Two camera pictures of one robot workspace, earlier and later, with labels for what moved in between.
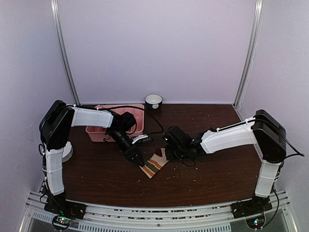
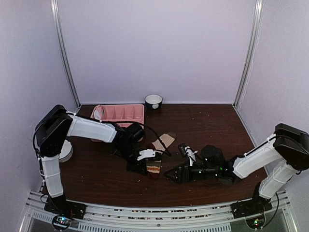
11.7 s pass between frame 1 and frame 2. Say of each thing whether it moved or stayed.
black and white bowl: stayed
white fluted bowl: stayed
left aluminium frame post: stayed
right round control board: stayed
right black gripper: moved
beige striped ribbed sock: moved
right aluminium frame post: stayed
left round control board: stayed
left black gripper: moved
